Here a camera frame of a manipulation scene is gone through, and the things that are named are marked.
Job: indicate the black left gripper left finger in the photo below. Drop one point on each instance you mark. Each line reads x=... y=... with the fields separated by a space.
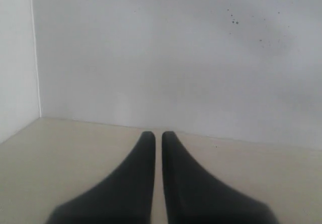
x=125 y=196

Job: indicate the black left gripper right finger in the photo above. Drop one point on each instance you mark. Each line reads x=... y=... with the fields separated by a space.
x=193 y=195

